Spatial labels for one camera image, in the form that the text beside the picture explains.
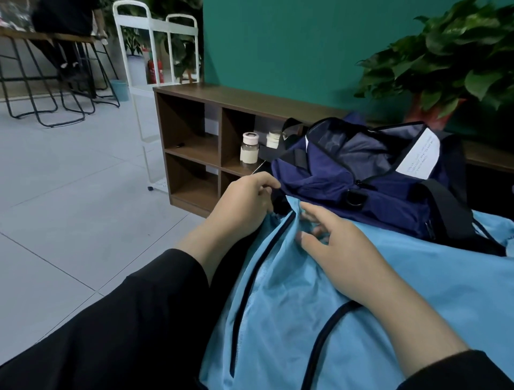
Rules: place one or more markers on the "white wheeled cart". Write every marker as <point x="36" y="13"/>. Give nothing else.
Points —
<point x="132" y="16"/>

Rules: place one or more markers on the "teal bucket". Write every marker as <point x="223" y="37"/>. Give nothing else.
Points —
<point x="119" y="90"/>

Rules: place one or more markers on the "person's left hand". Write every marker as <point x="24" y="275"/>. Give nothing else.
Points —
<point x="241" y="205"/>

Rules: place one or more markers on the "person's left forearm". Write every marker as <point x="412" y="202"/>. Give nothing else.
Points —
<point x="120" y="329"/>

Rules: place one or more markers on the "person's right forearm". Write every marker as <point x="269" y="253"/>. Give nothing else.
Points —
<point x="434" y="345"/>

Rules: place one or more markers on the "person's right hand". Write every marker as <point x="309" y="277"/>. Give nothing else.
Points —
<point x="345" y="253"/>

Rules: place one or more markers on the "wooden shelf cabinet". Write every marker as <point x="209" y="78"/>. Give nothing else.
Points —
<point x="185" y="120"/>

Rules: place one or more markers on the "wooden top black stool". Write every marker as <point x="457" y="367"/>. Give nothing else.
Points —
<point x="76" y="38"/>
<point x="16" y="36"/>

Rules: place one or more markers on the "green plant in red pot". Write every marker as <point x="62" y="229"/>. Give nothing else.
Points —
<point x="458" y="56"/>

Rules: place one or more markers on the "black leather bench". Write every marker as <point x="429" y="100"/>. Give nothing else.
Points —
<point x="241" y="265"/>

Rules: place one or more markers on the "white metal rack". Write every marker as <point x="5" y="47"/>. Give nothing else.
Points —
<point x="181" y="44"/>

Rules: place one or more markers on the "light blue vest black trim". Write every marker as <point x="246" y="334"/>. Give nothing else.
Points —
<point x="273" y="321"/>

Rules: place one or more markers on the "small white-lidded jar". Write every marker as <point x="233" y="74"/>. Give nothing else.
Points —
<point x="250" y="149"/>

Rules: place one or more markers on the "navy blue bag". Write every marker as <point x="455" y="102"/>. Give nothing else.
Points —
<point x="353" y="185"/>

